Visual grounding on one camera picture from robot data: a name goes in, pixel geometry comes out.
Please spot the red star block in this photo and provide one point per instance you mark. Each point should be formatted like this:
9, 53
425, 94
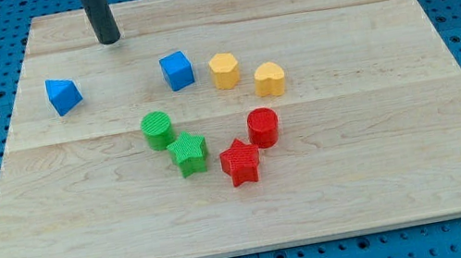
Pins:
241, 162

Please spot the green star block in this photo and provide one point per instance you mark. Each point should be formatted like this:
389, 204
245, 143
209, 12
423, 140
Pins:
188, 153

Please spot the green cylinder block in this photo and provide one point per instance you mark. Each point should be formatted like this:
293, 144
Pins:
158, 130

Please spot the light wooden board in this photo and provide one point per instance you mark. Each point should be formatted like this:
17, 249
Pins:
369, 130

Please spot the red cylinder block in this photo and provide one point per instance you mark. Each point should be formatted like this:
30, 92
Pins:
262, 125

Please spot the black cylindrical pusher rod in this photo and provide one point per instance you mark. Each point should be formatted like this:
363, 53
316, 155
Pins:
101, 19

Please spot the yellow heart block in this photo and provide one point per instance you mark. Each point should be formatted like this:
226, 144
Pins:
269, 80

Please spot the blue cube block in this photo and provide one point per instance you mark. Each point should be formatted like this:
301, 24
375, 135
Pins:
177, 71

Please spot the yellow hexagon block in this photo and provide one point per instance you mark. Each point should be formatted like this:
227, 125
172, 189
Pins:
224, 70

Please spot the blue triangle block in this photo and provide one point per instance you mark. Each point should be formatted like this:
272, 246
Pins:
63, 95

